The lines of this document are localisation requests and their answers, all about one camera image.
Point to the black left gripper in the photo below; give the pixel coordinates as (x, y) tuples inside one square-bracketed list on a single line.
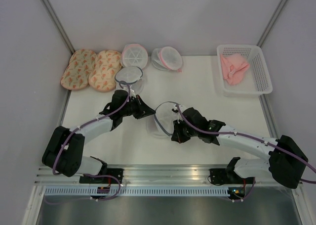
[(143, 110)]

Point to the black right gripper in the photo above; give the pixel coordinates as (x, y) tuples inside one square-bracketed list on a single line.
[(177, 136)]

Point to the blue-trimmed mesh laundry bag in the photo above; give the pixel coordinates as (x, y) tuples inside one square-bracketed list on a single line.
[(160, 125)]

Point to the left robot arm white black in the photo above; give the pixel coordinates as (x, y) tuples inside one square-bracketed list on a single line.
[(64, 152)]

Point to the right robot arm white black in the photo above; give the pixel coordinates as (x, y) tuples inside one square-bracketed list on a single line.
[(279, 159)]

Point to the right floral bra pad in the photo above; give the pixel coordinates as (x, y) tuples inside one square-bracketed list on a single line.
[(107, 65)]

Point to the floral bra pad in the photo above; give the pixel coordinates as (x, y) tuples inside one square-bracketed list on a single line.
[(107, 65), (81, 64)]

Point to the pink-trimmed mesh bag upright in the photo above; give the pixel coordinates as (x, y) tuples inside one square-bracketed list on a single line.
[(134, 55)]

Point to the pink-trimmed mesh bag tilted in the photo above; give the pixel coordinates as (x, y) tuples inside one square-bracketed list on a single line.
[(167, 59)]

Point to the left floral bra pad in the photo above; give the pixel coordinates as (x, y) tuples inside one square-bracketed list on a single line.
[(81, 64)]

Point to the pink bra in basket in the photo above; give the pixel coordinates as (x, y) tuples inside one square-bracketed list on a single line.
[(234, 68)]

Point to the white perforated plastic basket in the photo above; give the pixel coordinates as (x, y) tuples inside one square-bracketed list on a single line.
[(256, 80)]

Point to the aluminium front rail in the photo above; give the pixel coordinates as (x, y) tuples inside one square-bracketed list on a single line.
[(139, 175)]

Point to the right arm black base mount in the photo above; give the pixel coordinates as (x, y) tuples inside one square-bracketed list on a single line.
[(221, 176)]

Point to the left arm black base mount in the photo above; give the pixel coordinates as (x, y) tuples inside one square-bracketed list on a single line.
[(115, 172)]

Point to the white slotted cable duct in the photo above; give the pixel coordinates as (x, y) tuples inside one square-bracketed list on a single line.
[(143, 191)]

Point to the left aluminium corner post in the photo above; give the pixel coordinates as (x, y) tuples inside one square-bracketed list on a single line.
[(58, 25)]

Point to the aluminium corner post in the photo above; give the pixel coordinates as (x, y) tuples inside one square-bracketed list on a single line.
[(277, 12), (58, 25)]

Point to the right aluminium corner post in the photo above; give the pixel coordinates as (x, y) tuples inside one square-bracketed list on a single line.
[(277, 12)]

